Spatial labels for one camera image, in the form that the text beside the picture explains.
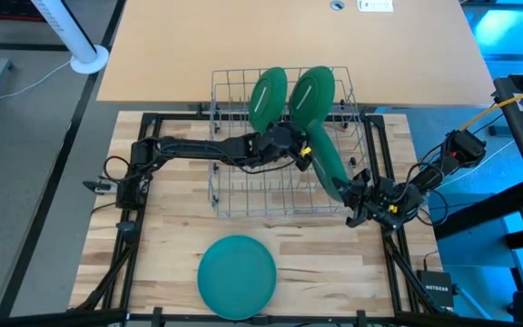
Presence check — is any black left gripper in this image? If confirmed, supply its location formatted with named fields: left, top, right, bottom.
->
left=261, top=121, right=313, bottom=173

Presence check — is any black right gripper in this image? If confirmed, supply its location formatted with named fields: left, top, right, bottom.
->
left=331, top=168, right=426, bottom=231

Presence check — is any dark green round plate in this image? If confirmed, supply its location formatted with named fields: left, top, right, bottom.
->
left=307, top=118, right=352, bottom=203
left=248, top=66, right=289, bottom=135
left=288, top=65, right=337, bottom=131

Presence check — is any teal round plate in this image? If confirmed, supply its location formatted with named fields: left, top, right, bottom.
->
left=196, top=234, right=278, bottom=322

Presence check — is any light wooden desk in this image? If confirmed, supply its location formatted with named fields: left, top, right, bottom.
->
left=96, top=0, right=498, bottom=109

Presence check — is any black diagonal support beam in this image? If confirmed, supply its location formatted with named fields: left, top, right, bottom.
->
left=433, top=179, right=523, bottom=241

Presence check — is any white desk power outlet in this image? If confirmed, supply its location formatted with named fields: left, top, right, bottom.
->
left=357, top=0, right=395, bottom=14

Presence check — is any black equipment cart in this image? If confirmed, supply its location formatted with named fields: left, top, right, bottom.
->
left=492, top=54, right=523, bottom=292

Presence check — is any white lamp stand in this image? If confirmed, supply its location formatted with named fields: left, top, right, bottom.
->
left=29, top=0, right=111, bottom=75

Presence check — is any black storage crate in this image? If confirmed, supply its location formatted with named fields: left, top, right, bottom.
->
left=0, top=0, right=47, bottom=23

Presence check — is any grey wire dish rack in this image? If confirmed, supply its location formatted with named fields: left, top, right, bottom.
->
left=206, top=66, right=371, bottom=220

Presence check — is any black Netgear network switch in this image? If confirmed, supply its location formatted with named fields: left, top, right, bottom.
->
left=415, top=269, right=456, bottom=310

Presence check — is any black aluminium table frame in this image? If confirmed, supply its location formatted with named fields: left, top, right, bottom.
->
left=65, top=111, right=460, bottom=327

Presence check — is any yellow cable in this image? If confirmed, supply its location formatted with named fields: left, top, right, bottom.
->
left=459, top=83, right=523, bottom=133

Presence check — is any white floor cable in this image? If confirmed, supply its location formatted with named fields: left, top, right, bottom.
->
left=0, top=60, right=73, bottom=104

